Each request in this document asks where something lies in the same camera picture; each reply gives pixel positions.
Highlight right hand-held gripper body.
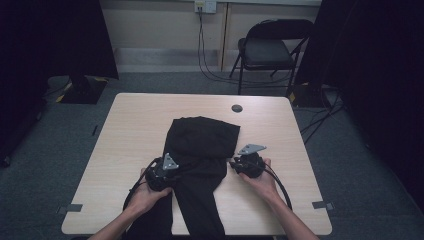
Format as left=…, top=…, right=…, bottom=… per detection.
left=233, top=143, right=268, bottom=179

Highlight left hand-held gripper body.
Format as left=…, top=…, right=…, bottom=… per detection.
left=144, top=152, right=181, bottom=192

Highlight black pants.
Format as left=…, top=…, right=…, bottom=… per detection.
left=124, top=115, right=242, bottom=240

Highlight person's left hand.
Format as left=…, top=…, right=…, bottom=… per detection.
left=128, top=167, right=175, bottom=216

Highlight person's right hand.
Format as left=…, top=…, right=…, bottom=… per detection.
left=238, top=158, right=281, bottom=205

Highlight grey tape strip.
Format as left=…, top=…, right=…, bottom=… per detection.
left=311, top=200, right=335, bottom=211
left=56, top=203, right=84, bottom=215

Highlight black folding chair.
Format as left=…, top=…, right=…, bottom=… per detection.
left=229, top=18, right=315, bottom=98

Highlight black curtain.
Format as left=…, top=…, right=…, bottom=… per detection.
left=0, top=0, right=120, bottom=168
left=294, top=0, right=424, bottom=214

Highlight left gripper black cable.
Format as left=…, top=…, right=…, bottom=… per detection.
left=122, top=157, right=162, bottom=212

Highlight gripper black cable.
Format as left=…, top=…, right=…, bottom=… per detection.
left=122, top=157, right=162, bottom=212
left=263, top=163, right=294, bottom=211

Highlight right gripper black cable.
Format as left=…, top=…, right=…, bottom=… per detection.
left=263, top=163, right=294, bottom=211

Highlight black floor cables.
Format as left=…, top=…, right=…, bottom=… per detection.
left=299, top=87, right=345, bottom=146

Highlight black stand base plate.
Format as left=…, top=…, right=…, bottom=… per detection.
left=55, top=75, right=110, bottom=105
left=288, top=82, right=332, bottom=109

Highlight white wall outlet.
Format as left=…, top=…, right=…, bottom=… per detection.
left=194, top=0, right=218, bottom=14

